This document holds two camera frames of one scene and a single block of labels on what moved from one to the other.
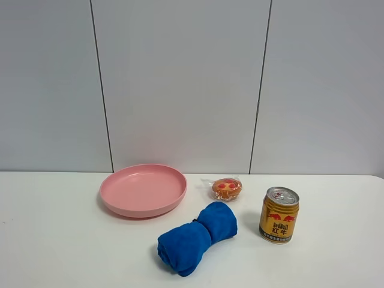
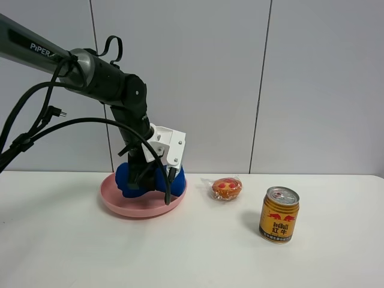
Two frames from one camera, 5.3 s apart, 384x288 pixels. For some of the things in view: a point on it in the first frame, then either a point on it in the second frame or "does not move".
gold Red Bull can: (279, 215) does not move
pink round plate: (143, 190) does not move
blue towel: (180, 249) -> (177, 184)
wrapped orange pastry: (224, 189) does not move
